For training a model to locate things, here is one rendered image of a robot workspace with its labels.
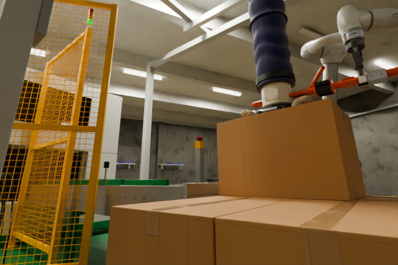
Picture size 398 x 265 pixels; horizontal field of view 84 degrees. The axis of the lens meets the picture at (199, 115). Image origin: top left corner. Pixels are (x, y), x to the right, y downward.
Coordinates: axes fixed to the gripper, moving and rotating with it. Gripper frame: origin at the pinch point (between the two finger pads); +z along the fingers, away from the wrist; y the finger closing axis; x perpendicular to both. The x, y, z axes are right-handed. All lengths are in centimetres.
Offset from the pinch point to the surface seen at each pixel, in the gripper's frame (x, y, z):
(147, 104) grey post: -367, -142, -109
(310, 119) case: -20.1, 23.3, 20.5
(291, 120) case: -27.8, 23.0, 19.6
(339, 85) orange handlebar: -9.4, 2.5, 0.9
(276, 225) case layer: -14, 83, 53
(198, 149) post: -138, -39, 16
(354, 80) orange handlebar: -3.1, 3.4, 0.3
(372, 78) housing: 3.6, 3.5, 1.6
